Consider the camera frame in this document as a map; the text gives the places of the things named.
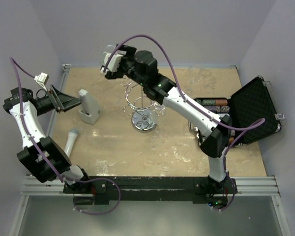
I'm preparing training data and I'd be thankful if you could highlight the white handheld device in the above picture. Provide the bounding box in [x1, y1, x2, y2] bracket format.
[64, 128, 79, 157]

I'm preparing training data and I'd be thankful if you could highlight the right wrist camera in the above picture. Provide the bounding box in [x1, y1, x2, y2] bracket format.
[100, 52, 123, 74]

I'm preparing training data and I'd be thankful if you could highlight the chrome wine glass rack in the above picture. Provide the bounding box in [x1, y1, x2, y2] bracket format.
[120, 80, 157, 133]

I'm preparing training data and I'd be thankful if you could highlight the aluminium rail frame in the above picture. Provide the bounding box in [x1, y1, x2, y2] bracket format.
[22, 64, 279, 196]

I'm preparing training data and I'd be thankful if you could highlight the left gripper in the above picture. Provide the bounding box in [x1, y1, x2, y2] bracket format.
[35, 84, 82, 117]

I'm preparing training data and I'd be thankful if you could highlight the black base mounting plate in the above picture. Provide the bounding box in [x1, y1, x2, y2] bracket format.
[63, 177, 237, 207]

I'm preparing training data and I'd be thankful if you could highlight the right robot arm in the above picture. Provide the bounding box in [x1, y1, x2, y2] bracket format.
[101, 46, 232, 193]

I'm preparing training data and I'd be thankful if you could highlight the black poker chip case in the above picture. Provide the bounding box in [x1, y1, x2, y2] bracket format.
[194, 76, 284, 147]

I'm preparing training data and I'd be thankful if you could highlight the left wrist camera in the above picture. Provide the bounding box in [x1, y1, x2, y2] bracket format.
[34, 72, 49, 91]

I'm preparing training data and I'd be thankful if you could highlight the white charging stand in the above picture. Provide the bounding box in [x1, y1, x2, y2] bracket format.
[78, 89, 102, 125]

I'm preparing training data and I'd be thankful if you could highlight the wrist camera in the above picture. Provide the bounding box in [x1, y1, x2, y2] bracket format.
[34, 72, 49, 91]
[100, 52, 123, 74]

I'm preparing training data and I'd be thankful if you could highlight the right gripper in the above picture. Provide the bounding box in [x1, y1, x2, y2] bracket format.
[105, 43, 148, 87]

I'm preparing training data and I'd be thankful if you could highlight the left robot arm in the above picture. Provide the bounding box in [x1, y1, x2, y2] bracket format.
[3, 86, 92, 193]

